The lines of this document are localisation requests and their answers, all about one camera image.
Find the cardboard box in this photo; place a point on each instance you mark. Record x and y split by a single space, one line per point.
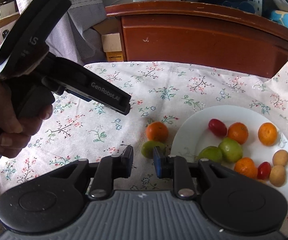
111 41

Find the brown kiwi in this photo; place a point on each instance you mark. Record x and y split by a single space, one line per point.
280 158
277 175

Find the brown kiwi front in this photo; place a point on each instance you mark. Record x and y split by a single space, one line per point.
277 175

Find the small green fruit back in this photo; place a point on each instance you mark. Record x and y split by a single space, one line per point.
148 147

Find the floral tablecloth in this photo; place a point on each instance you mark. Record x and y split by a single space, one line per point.
161 91

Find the red tomato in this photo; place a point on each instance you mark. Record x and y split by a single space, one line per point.
217 127
264 170

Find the small orange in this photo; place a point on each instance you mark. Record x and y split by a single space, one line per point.
262 181
267 134
157 131

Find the brown wooden cabinet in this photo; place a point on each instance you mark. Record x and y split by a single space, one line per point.
199 33

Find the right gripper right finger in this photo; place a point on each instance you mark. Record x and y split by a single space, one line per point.
176 169

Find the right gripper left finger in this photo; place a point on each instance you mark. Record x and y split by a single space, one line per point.
107 170

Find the large orange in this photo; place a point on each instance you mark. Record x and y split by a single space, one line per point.
246 166

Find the white plate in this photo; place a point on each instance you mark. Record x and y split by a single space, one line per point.
194 136

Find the small orange front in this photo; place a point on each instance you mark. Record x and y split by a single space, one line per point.
262 181

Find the purple checked cloth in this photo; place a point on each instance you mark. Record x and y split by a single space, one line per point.
73 37

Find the person left hand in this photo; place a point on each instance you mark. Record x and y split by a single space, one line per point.
17 132

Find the small orange back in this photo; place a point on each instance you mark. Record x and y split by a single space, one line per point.
157 131

